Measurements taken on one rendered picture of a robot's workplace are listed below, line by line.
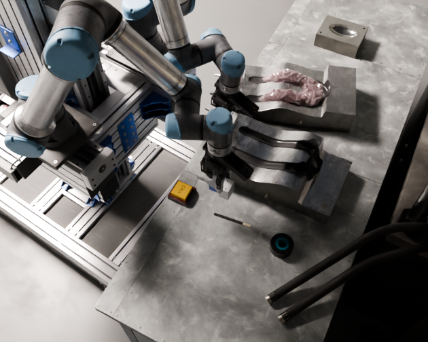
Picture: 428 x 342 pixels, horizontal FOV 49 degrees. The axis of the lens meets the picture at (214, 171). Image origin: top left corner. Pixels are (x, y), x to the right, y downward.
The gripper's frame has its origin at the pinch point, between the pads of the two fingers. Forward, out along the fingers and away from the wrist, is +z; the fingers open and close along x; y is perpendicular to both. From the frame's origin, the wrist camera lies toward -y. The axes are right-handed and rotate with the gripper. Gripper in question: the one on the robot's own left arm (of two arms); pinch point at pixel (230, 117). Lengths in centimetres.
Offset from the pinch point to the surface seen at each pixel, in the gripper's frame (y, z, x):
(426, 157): -75, 9, -27
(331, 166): -42.0, 2.1, -0.8
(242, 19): 51, 124, -146
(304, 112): -24.1, 5.6, -19.2
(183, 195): 1.6, 5.8, 34.0
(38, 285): 59, 92, 85
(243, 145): -9.2, 3.0, 6.8
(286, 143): -23.2, 0.8, -0.7
